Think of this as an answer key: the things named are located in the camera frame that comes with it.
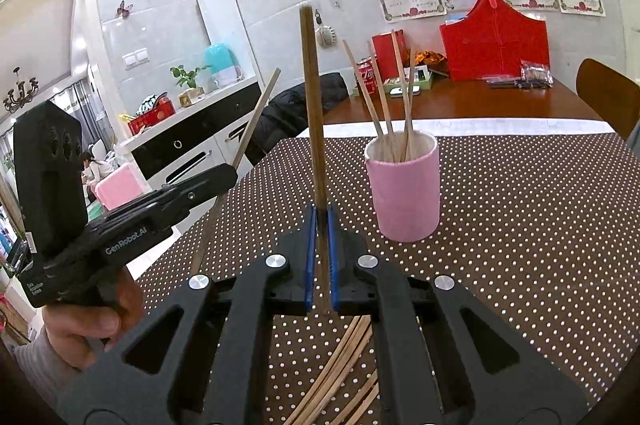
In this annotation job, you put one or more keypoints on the brown wooden chair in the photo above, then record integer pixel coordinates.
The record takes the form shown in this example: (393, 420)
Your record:
(610, 95)

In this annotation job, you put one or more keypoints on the pink storage box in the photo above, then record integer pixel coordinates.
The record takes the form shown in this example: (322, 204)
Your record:
(120, 187)

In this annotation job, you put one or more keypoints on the black jacket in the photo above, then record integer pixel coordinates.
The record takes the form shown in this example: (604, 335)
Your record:
(290, 115)

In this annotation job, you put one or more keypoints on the person's left hand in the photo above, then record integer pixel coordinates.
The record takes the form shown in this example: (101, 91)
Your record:
(75, 330)

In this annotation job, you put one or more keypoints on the wooden dining table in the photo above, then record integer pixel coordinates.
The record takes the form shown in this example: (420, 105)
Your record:
(475, 102)

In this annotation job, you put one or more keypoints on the green box of small things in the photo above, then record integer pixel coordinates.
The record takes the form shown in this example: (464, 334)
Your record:
(422, 77)

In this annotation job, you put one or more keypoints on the potted green plant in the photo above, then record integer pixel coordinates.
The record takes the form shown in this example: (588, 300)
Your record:
(189, 80)

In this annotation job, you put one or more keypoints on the red gift bag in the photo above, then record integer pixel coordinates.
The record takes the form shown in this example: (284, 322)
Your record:
(495, 45)

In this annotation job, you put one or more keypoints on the brown polka dot tablecloth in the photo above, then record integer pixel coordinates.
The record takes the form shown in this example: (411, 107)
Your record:
(500, 230)

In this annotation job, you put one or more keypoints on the grey hanging ornament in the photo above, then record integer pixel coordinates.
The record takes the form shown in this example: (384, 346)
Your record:
(327, 35)

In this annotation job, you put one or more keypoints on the black and white sideboard cabinet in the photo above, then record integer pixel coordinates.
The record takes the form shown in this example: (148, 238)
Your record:
(200, 130)

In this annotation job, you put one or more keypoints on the grey curtain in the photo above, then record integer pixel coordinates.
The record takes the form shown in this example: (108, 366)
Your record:
(85, 110)

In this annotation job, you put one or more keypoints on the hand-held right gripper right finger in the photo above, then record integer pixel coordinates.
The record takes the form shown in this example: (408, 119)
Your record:
(332, 255)

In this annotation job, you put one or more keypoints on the white double wall switch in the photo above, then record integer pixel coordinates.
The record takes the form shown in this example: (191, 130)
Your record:
(135, 58)

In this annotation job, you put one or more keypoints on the dark flat packet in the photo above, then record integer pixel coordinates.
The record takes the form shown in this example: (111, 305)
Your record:
(507, 82)

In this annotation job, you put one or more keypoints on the slim bamboo chopstick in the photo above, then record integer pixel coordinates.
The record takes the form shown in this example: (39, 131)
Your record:
(409, 105)
(383, 100)
(257, 115)
(364, 90)
(313, 105)
(398, 80)

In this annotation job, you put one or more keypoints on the clear plastic bag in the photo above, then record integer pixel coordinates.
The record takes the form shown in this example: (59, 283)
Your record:
(537, 72)

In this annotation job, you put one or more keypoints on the butterfly wall decal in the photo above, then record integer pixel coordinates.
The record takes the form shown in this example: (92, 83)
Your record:
(124, 8)

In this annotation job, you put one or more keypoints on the pink cup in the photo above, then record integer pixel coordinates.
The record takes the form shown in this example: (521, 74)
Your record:
(405, 200)

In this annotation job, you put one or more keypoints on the teal humidifier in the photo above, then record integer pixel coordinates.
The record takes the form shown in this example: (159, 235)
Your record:
(222, 62)

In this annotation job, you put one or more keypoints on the white oval device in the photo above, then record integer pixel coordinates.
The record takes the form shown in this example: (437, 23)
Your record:
(393, 93)

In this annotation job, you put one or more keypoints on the orange snack packets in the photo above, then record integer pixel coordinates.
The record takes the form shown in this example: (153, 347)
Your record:
(430, 56)

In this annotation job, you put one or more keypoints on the red soda can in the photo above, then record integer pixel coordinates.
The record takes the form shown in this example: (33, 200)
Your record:
(374, 61)
(370, 80)

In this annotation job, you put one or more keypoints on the dark chandelier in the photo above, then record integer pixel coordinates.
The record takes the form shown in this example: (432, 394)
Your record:
(20, 92)

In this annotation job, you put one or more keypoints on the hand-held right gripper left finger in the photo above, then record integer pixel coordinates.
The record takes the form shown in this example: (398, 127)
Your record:
(311, 255)

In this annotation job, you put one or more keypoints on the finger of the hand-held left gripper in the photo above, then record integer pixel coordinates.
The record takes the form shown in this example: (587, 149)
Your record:
(210, 180)

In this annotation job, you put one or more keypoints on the black white patterned item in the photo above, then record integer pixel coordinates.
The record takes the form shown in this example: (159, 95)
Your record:
(152, 102)

